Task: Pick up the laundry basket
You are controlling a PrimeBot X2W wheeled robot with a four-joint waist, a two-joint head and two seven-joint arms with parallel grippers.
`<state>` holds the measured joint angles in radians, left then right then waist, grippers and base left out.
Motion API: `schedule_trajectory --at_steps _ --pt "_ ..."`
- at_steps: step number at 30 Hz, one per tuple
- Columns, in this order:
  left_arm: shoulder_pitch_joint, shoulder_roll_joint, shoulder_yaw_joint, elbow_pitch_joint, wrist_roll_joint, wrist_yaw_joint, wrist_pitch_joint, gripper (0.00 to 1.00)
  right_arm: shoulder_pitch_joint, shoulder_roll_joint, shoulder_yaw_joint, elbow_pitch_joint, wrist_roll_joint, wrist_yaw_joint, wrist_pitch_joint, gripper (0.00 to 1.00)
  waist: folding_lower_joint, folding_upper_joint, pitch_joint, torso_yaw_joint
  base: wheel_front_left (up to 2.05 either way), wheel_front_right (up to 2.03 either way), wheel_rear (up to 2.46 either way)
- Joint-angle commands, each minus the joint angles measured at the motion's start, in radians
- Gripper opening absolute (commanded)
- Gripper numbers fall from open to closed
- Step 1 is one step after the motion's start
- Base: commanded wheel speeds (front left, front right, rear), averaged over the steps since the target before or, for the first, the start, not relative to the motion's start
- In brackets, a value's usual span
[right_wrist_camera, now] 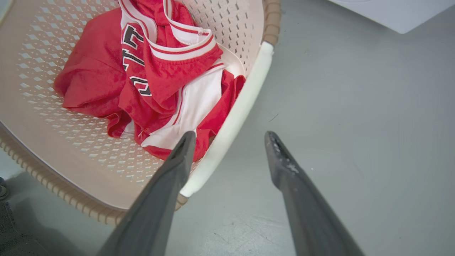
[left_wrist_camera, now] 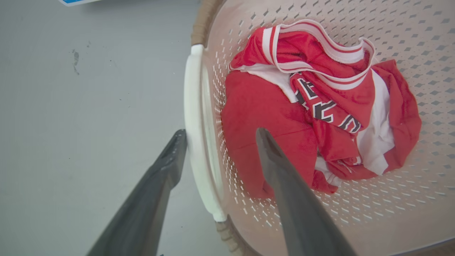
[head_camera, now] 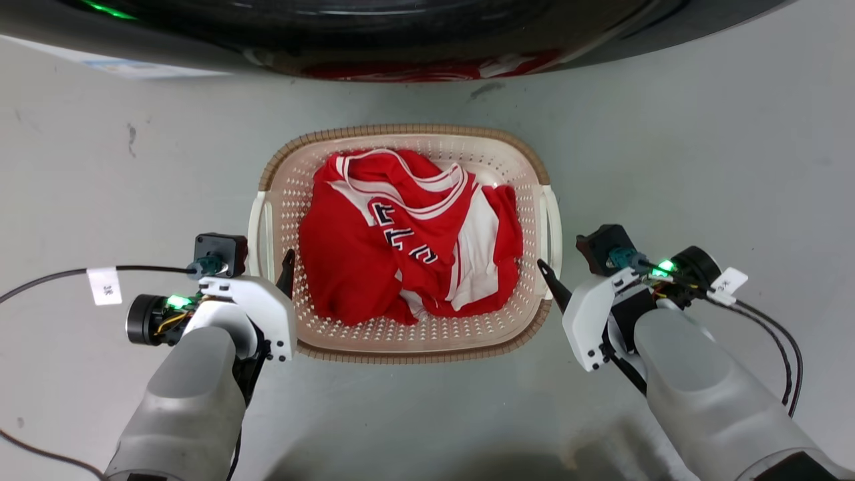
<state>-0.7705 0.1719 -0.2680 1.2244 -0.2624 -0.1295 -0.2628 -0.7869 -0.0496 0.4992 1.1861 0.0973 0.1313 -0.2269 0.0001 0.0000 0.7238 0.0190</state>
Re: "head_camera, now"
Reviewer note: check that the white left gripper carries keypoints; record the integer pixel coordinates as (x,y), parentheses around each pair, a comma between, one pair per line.
(270,314)

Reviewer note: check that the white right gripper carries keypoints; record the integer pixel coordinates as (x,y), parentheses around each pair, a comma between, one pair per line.
(588,321)

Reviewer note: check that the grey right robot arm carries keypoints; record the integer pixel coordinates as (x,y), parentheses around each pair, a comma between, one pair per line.
(708,394)

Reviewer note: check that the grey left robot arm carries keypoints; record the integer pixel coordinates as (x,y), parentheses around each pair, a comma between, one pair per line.
(194,401)

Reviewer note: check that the beige plastic laundry basket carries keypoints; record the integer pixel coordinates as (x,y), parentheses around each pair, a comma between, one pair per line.
(467,337)

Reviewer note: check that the red white sports jersey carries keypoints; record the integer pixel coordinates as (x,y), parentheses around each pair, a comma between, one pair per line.
(347,260)

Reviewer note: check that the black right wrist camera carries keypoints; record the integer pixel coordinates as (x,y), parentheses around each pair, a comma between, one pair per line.
(604,247)

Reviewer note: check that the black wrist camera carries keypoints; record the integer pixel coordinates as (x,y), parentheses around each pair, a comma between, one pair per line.
(604,247)
(220,250)

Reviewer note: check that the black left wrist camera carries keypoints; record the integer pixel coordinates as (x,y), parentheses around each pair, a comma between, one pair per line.
(220,250)

